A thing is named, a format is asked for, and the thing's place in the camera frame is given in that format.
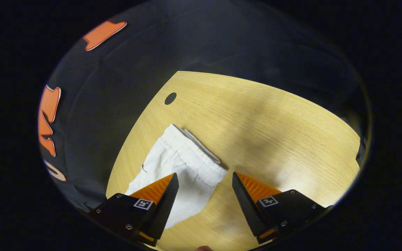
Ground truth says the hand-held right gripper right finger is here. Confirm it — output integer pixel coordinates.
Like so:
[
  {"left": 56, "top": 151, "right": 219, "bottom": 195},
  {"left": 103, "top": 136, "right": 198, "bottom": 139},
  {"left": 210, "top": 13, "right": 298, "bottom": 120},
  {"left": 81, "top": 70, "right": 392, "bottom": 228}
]
[{"left": 232, "top": 171, "right": 333, "bottom": 245}]

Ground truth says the black backdrop cloth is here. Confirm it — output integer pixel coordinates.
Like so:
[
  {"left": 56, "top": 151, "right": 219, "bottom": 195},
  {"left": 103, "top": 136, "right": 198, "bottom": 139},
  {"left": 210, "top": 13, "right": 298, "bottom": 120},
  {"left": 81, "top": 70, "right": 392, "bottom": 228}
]
[{"left": 38, "top": 0, "right": 373, "bottom": 214}]

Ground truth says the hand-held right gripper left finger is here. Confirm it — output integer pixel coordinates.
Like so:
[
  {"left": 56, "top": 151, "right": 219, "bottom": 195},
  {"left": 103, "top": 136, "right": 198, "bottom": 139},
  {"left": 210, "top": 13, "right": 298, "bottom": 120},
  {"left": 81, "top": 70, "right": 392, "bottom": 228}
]
[{"left": 89, "top": 172, "right": 180, "bottom": 247}]

